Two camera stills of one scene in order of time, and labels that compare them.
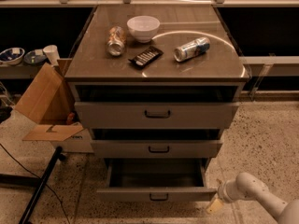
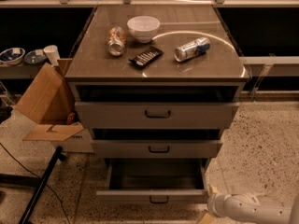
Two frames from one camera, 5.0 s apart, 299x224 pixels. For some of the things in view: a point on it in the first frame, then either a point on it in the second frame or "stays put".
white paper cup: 51,53 stays put
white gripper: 222,191 to 215,203
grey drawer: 157,180 stays put
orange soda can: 117,40 stays put
